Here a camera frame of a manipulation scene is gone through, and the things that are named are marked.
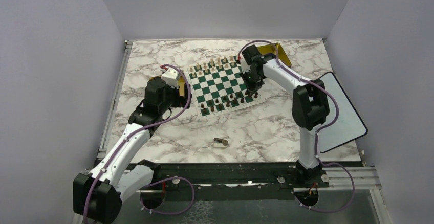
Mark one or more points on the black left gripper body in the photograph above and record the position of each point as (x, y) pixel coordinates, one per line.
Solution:
(173, 99)

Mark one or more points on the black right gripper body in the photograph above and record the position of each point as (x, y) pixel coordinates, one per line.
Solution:
(253, 82)

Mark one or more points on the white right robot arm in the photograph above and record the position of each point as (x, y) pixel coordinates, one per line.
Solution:
(310, 106)

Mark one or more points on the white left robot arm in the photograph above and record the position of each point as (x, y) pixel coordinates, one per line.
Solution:
(99, 194)

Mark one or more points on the gold tin with dark pieces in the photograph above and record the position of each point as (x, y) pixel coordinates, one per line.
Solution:
(167, 85)

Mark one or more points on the green white chess board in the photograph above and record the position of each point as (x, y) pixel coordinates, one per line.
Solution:
(206, 88)

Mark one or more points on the light wooden chess pieces row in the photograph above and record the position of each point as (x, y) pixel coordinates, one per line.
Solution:
(215, 67)

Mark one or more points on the empty gold tin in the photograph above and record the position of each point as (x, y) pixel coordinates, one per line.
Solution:
(272, 49)

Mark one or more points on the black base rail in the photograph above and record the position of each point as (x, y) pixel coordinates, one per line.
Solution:
(232, 181)

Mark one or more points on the white tablet with black frame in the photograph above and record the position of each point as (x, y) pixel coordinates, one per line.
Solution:
(349, 125)

